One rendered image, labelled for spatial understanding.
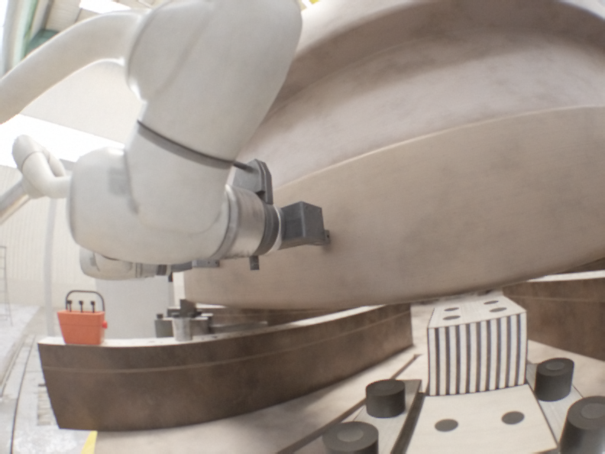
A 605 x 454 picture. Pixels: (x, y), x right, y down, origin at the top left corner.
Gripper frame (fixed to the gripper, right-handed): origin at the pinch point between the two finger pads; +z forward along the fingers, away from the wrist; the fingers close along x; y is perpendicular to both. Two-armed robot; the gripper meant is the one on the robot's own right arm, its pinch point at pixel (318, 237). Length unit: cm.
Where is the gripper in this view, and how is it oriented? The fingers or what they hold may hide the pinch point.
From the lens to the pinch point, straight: 45.3
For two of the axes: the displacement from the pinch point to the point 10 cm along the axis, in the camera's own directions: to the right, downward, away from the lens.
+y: 1.0, 9.7, -2.2
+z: 6.0, 1.2, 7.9
